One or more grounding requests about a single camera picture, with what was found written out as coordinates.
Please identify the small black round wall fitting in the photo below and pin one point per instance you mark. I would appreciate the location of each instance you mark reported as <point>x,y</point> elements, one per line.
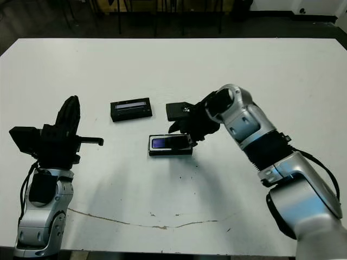
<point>302,10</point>

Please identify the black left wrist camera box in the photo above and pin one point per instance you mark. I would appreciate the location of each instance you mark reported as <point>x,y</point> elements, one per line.
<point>25,139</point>

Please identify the black trash bin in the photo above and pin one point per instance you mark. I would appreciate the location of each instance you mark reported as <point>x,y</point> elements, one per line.
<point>242,10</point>

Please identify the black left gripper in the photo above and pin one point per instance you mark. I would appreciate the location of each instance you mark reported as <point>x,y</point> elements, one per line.
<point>59,147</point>

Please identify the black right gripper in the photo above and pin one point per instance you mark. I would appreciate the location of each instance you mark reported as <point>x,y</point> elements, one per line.
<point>198,122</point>

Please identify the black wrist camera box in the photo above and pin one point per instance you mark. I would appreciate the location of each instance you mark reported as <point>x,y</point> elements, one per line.
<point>176,111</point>
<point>25,139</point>

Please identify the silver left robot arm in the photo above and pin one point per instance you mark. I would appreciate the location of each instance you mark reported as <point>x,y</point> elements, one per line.
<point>40,216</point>

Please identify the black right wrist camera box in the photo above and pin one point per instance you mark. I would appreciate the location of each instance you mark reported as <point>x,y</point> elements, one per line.
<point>176,111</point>

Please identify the black phone-like camera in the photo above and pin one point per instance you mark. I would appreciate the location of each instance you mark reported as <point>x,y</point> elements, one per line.
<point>168,143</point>

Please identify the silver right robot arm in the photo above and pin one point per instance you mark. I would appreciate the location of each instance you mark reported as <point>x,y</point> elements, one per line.
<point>257,122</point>

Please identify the black box base white insert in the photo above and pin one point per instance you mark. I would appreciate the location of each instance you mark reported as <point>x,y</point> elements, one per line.
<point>168,153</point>

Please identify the black box lid silver strip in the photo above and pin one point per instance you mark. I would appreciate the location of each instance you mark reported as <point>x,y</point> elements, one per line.
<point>130,112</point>

